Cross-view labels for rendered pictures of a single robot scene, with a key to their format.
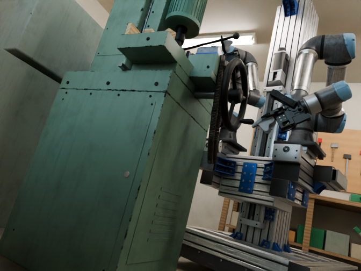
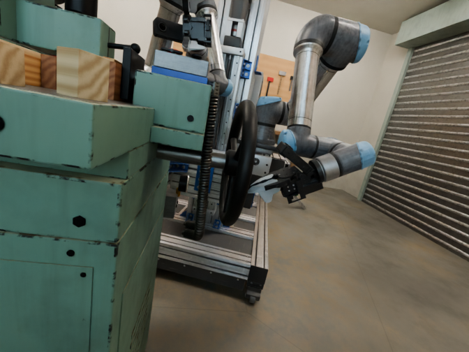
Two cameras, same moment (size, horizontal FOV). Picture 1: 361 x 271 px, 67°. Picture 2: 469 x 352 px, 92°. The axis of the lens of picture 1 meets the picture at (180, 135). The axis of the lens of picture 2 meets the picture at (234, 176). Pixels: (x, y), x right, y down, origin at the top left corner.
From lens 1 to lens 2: 0.82 m
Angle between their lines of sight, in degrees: 47
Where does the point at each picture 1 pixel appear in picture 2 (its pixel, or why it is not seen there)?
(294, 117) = (305, 187)
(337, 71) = (329, 74)
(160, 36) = (61, 127)
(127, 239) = not seen: outside the picture
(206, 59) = (183, 96)
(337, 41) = (351, 38)
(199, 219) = not seen: hidden behind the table
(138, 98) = (31, 254)
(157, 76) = (74, 197)
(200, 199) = not seen: hidden behind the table
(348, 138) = (261, 63)
